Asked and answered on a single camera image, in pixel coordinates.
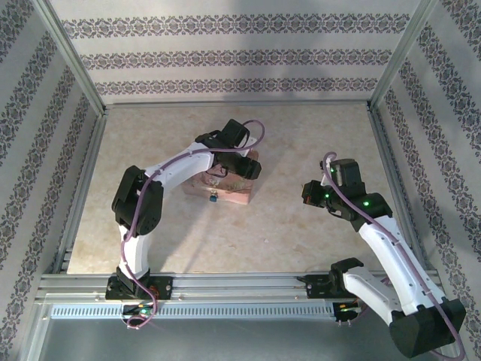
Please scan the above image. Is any aluminium frame corner post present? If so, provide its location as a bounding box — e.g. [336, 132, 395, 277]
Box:
[32, 0, 108, 118]
[367, 0, 443, 114]

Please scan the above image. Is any aluminium frame rail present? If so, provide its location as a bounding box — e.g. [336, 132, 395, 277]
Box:
[52, 108, 110, 275]
[101, 101, 373, 111]
[366, 105, 439, 274]

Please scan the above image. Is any pink illustrated tin box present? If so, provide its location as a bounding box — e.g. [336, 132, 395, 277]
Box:
[183, 148, 257, 207]

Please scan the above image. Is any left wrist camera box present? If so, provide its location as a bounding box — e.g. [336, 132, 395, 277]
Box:
[219, 119, 261, 148]

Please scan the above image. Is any grey slotted cable duct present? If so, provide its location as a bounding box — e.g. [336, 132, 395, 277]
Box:
[48, 302, 337, 320]

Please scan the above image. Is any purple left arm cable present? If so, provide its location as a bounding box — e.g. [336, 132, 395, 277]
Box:
[119, 119, 266, 332]

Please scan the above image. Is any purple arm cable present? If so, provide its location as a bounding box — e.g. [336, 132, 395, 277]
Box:
[321, 151, 467, 360]
[119, 119, 266, 332]

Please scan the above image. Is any grey metal sheet panel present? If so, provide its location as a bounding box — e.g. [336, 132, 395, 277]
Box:
[22, 315, 463, 361]

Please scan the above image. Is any wide aluminium mounting rail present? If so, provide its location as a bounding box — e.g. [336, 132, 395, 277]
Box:
[35, 270, 443, 304]

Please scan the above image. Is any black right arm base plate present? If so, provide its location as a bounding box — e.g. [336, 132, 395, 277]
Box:
[296, 273, 341, 301]

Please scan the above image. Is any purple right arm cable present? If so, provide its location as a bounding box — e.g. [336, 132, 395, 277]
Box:
[321, 151, 467, 360]

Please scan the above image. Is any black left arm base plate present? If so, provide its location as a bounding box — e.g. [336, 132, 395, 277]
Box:
[106, 275, 174, 302]

